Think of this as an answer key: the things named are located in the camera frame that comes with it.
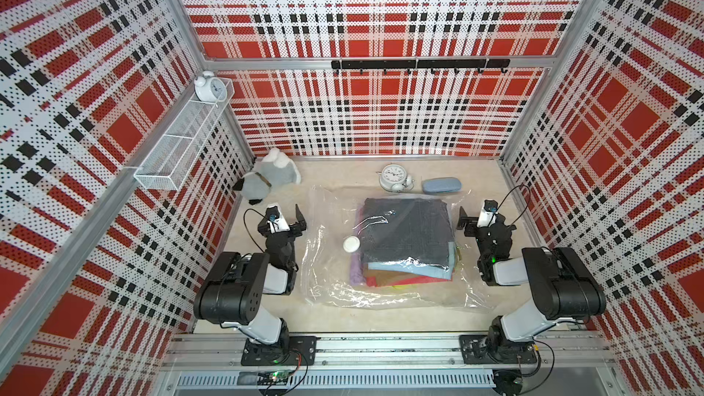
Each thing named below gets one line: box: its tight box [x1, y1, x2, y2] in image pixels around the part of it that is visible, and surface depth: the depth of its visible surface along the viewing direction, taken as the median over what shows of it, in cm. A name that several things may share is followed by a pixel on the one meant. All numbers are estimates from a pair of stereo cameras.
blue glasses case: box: [421, 176, 462, 194], surface depth 112 cm
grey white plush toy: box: [232, 147, 302, 206], surface depth 107 cm
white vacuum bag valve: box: [342, 235, 361, 253], surface depth 84 cm
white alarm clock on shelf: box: [193, 70, 228, 103], surface depth 82 cm
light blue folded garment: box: [367, 242, 456, 281], surface depth 77 cm
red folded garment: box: [365, 271, 453, 288], surface depth 78 cm
